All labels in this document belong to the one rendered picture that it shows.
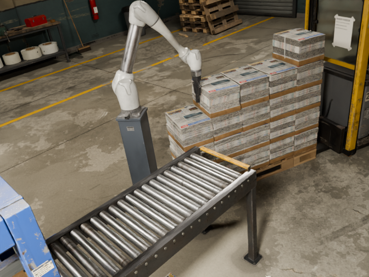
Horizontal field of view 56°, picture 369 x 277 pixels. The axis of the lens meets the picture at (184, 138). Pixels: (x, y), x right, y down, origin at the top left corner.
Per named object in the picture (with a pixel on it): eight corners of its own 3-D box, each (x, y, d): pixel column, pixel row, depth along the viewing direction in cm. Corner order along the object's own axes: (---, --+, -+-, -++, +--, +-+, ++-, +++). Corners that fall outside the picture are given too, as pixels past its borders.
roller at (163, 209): (139, 192, 229) (137, 186, 227) (189, 224, 198) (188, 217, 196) (133, 196, 226) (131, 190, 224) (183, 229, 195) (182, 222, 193)
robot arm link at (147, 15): (161, 15, 253) (156, 12, 264) (143, -4, 243) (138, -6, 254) (150, 28, 254) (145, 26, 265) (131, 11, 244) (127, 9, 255)
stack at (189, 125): (175, 186, 355) (163, 111, 314) (270, 150, 390) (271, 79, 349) (191, 207, 323) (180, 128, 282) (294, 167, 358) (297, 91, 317)
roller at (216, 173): (182, 157, 250) (182, 164, 252) (234, 181, 219) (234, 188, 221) (187, 155, 253) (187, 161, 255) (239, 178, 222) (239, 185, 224)
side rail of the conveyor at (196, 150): (196, 159, 269) (195, 145, 263) (201, 161, 265) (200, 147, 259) (29, 269, 192) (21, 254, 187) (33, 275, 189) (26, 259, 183)
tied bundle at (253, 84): (219, 95, 331) (218, 72, 320) (246, 87, 340) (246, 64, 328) (240, 109, 300) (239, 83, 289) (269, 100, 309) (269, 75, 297)
